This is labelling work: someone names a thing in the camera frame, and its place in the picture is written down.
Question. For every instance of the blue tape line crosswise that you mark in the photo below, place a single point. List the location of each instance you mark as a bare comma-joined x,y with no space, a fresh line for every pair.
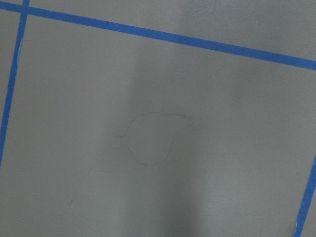
163,36

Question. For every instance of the blue tape line lengthwise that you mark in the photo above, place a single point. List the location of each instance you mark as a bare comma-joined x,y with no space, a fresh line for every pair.
23,11

